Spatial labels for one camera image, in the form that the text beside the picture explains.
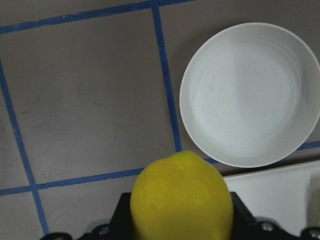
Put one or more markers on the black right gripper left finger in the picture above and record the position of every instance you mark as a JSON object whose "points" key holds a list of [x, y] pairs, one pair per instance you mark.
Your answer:
{"points": [[120, 226]]}

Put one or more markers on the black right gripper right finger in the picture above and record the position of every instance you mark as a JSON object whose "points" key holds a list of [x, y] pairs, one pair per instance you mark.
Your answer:
{"points": [[248, 227]]}

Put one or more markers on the yellow lemon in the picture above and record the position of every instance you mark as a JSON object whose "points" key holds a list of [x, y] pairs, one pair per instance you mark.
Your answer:
{"points": [[181, 197]]}

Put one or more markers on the white bowl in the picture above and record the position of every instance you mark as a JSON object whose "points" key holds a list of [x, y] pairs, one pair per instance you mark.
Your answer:
{"points": [[250, 95]]}

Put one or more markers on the white rectangular tray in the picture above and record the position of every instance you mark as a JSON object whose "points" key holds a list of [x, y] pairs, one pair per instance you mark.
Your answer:
{"points": [[289, 195]]}

